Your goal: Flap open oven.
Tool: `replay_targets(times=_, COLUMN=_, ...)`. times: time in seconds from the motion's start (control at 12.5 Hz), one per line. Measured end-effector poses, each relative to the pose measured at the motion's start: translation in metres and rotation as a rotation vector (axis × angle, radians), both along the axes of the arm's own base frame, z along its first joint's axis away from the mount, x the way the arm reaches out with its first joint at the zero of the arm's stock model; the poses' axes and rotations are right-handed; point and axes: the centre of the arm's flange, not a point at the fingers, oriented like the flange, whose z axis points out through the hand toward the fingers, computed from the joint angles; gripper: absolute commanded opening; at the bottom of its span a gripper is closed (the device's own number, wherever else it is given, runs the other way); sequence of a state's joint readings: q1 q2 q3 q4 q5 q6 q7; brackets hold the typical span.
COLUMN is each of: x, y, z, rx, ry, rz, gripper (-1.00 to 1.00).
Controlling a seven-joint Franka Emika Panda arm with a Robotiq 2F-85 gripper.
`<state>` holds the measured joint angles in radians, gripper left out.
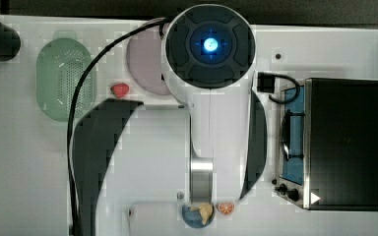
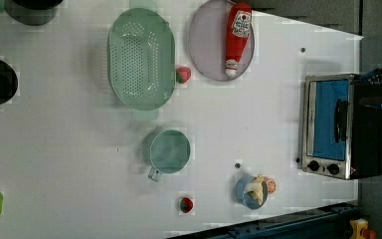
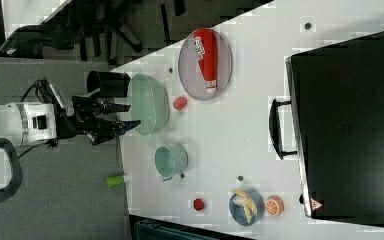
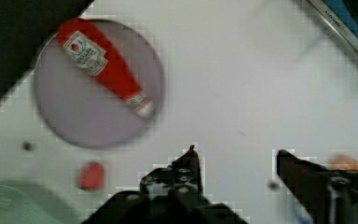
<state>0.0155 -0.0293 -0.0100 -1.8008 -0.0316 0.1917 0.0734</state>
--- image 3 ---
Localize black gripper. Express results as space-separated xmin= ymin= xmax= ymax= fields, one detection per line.
xmin=58 ymin=96 xmax=141 ymax=145

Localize blue oven door with handle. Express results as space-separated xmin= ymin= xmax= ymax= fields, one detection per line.
xmin=268 ymin=57 xmax=313 ymax=218

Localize black toaster oven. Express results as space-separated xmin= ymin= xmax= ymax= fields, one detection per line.
xmin=286 ymin=31 xmax=384 ymax=227

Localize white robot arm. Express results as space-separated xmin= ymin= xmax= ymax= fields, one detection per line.
xmin=0 ymin=96 xmax=141 ymax=204

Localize black cylindrical container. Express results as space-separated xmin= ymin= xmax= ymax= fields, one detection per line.
xmin=86 ymin=71 xmax=131 ymax=98

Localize green perforated colander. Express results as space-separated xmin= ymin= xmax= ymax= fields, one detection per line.
xmin=130 ymin=74 xmax=170 ymax=136

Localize green bottle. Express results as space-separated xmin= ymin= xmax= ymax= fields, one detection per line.
xmin=105 ymin=175 xmax=130 ymax=188

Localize red strawberry near colander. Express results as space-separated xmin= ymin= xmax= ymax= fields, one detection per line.
xmin=173 ymin=96 xmax=188 ymax=110

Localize green mug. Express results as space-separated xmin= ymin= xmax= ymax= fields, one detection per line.
xmin=154 ymin=144 xmax=189 ymax=182

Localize grey round plate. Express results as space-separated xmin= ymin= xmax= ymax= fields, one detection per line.
xmin=178 ymin=28 xmax=232 ymax=101

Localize black office chair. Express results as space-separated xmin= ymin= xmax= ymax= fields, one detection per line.
xmin=0 ymin=0 xmax=188 ymax=66

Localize red ketchup bottle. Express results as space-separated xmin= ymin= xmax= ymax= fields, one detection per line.
xmin=192 ymin=28 xmax=218 ymax=94

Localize red strawberry near table edge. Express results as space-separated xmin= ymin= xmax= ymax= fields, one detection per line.
xmin=193 ymin=198 xmax=205 ymax=211

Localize blue bowl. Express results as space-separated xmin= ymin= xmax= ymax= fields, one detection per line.
xmin=229 ymin=189 xmax=265 ymax=226

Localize peeled banana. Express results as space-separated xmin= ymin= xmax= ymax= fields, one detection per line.
xmin=233 ymin=189 xmax=258 ymax=223

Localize orange half slice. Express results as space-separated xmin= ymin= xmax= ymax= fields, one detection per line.
xmin=265 ymin=195 xmax=284 ymax=216

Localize blue metal frame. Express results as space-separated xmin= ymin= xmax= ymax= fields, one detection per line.
xmin=129 ymin=214 xmax=251 ymax=240

